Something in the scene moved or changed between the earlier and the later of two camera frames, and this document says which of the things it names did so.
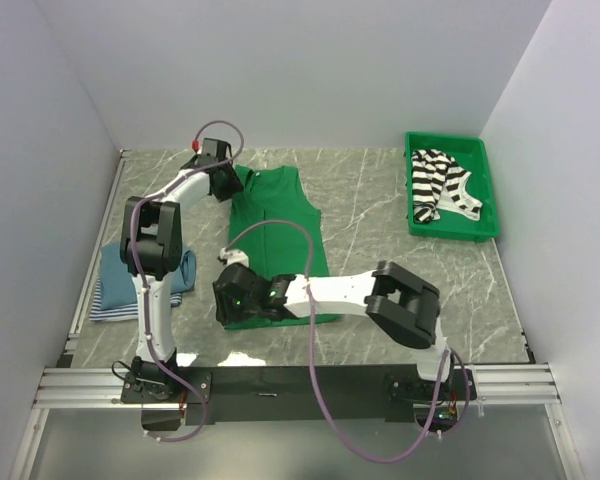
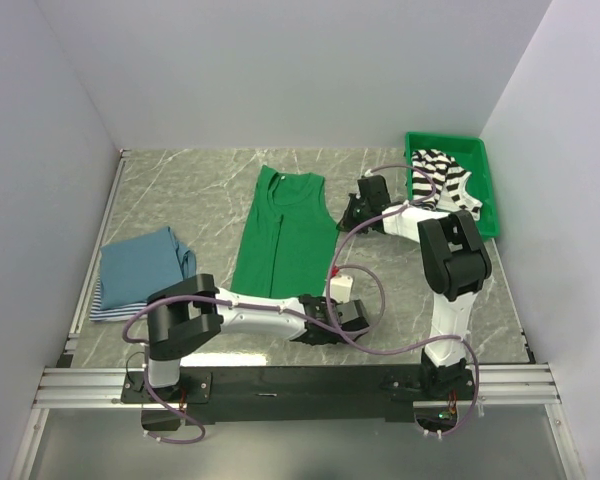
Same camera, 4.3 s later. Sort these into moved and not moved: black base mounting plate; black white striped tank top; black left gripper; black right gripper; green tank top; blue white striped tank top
Moved: black left gripper; black right gripper; green tank top
Not moved: black base mounting plate; blue white striped tank top; black white striped tank top
